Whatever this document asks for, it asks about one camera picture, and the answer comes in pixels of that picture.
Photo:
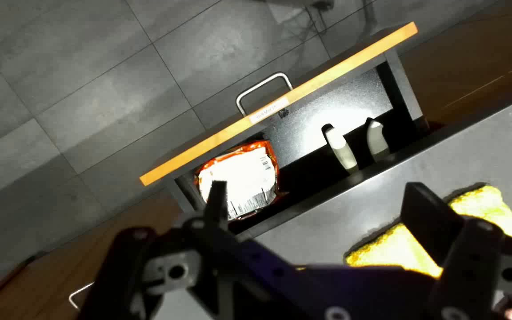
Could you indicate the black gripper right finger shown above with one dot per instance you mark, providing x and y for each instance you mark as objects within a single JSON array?
[{"x": 432, "y": 222}]

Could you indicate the yellow cloth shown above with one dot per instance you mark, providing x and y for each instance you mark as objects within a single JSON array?
[{"x": 394, "y": 246}]

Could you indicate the metal drawer handle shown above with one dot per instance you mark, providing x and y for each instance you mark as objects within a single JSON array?
[{"x": 263, "y": 86}]

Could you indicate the white orange snack bag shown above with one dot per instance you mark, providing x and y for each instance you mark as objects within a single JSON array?
[{"x": 248, "y": 174}]

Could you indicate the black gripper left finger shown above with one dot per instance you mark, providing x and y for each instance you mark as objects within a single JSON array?
[{"x": 215, "y": 210}]

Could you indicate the open wooden front drawer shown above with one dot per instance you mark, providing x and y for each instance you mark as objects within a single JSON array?
[{"x": 364, "y": 86}]

